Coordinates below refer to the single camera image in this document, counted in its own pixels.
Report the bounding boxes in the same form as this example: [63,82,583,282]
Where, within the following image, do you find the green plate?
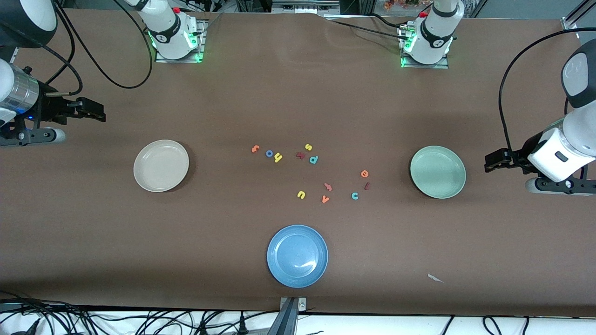
[410,146,467,200]

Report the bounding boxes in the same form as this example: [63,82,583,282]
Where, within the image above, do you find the beige brown plate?
[133,140,190,193]

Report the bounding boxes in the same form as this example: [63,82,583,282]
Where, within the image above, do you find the orange patterned object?
[383,0,420,11]

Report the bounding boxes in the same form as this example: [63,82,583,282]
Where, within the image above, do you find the brown paper table cover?
[0,8,596,317]

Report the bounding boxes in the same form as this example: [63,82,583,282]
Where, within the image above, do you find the blue plate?
[267,225,329,288]

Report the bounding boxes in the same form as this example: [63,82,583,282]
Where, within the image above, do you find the grey metal box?
[271,0,341,15]

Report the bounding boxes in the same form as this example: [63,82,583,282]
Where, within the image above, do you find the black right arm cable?
[44,0,154,98]

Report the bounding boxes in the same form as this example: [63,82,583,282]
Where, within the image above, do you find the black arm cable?
[44,0,154,98]
[498,27,596,156]

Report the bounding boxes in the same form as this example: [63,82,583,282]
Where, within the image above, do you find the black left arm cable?
[498,27,596,156]

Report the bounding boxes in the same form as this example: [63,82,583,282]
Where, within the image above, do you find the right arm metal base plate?
[155,19,206,64]

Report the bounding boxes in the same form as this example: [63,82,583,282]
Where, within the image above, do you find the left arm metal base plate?
[400,26,450,69]

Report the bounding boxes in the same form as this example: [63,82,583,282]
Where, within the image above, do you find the aluminium frame rail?
[561,0,596,31]

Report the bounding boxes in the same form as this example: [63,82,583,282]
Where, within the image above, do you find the looped black cable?
[483,315,503,335]

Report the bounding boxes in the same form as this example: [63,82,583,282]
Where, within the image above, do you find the black base cable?
[326,18,405,40]

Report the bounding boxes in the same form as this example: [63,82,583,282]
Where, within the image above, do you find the black cable bundle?
[0,291,280,335]

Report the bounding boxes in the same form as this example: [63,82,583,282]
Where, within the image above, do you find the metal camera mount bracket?
[268,297,307,335]

